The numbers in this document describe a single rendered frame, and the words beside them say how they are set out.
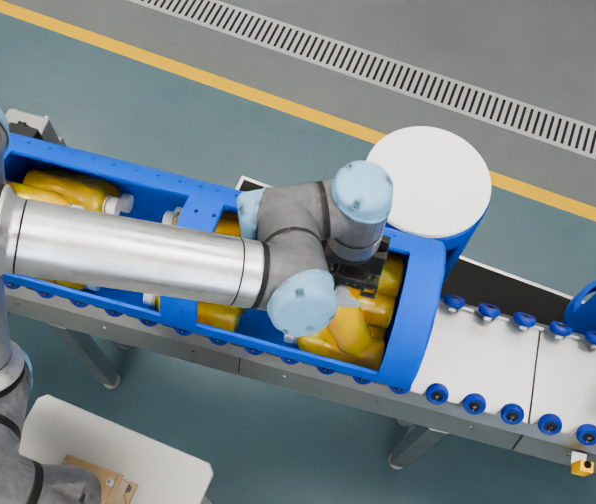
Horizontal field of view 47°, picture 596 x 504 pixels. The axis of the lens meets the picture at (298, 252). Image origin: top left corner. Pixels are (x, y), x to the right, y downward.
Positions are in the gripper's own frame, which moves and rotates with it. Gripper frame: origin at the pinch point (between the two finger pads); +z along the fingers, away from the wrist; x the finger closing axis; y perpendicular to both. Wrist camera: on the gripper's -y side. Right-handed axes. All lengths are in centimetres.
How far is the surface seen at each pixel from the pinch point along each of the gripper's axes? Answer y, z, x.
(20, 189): -61, 5, 6
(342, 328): 3.5, 6.5, -4.1
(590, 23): 77, 127, 205
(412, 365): 16.6, 7.9, -7.0
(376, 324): 9.5, 17.7, 2.2
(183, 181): -31.4, 3.3, 14.7
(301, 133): -32, 124, 112
